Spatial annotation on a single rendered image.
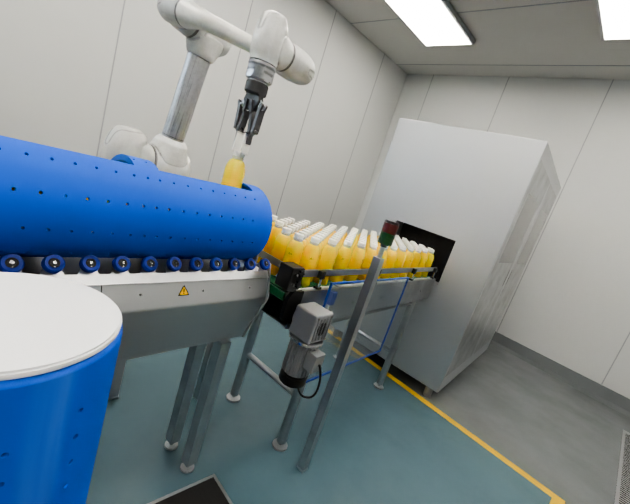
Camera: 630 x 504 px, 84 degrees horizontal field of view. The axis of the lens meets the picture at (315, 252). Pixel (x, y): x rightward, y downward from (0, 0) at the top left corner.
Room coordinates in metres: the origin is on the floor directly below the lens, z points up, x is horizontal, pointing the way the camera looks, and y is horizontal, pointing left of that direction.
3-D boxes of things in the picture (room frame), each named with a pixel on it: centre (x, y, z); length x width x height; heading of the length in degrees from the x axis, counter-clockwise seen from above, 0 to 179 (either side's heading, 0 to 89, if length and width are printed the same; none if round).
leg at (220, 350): (1.25, 0.24, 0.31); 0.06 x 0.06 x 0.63; 54
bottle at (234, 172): (1.22, 0.35, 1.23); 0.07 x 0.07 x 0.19
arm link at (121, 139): (1.51, 0.91, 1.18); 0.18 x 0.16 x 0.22; 149
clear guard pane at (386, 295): (1.70, -0.34, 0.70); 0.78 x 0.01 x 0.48; 144
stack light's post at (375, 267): (1.44, -0.26, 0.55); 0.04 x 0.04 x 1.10; 54
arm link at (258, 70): (1.22, 0.35, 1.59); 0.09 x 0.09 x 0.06
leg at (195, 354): (1.33, 0.35, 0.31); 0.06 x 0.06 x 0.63; 54
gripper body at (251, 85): (1.22, 0.35, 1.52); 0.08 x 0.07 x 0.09; 53
